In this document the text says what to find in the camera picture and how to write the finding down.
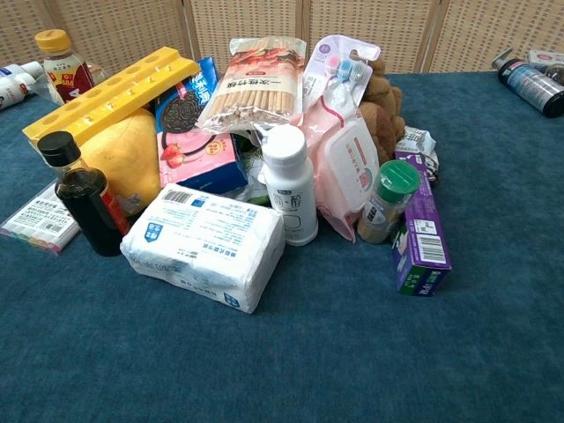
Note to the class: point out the dark soy sauce bottle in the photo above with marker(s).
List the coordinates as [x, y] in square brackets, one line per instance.
[88, 202]

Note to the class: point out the white lotion bottle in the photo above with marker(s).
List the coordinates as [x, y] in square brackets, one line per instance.
[15, 86]

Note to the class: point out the blue pink Oreo cookie box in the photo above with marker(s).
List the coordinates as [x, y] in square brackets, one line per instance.
[194, 145]

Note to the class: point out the black pump dispenser bottle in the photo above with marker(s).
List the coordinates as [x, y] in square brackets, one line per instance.
[531, 86]

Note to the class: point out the woven folding screen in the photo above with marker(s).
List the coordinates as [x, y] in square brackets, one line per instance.
[282, 26]

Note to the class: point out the green-capped spice jar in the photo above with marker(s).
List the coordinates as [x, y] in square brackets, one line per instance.
[388, 202]

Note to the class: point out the white tissue pack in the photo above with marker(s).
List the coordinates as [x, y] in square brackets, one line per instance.
[202, 247]

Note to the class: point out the coloured marker pen pack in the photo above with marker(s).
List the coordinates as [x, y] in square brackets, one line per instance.
[39, 220]

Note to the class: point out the toothbrush blister pack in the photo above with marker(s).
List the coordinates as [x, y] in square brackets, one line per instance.
[335, 70]

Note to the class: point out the disposable bamboo chopsticks bag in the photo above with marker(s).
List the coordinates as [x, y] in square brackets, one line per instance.
[255, 88]

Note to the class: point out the crumpled white snack wrapper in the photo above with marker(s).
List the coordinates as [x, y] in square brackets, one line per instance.
[418, 141]

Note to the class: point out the pink wet wipes pack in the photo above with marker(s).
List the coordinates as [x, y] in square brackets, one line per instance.
[343, 172]

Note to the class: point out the blue felt table cloth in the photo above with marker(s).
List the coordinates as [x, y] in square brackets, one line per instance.
[308, 335]

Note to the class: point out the white yogurt bottle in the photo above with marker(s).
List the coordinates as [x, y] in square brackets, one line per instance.
[288, 189]

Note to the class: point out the yellow cap drink bottle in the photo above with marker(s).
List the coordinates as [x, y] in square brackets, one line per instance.
[66, 75]

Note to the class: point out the green white plastic bag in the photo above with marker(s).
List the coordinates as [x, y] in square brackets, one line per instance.
[251, 176]

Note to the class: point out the yellow mango fruit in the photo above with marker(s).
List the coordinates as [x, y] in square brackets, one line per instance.
[125, 165]

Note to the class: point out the purple cling wrap box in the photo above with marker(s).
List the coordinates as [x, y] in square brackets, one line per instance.
[420, 238]

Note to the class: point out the brown plush toy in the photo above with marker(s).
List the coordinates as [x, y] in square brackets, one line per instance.
[383, 119]

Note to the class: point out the yellow plastic holed rack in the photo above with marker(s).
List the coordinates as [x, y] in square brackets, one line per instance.
[110, 94]

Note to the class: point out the white tube bottle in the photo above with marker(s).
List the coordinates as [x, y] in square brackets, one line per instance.
[20, 69]

